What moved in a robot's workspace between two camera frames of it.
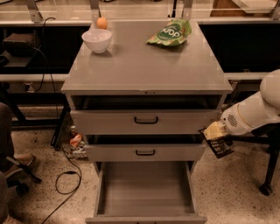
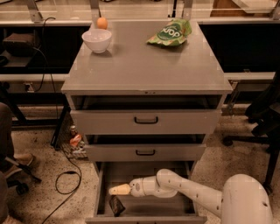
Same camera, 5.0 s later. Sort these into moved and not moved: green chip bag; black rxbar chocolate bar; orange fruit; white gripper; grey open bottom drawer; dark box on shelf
Moved: white gripper; black rxbar chocolate bar
Not moved: dark box on shelf; grey open bottom drawer; orange fruit; green chip bag
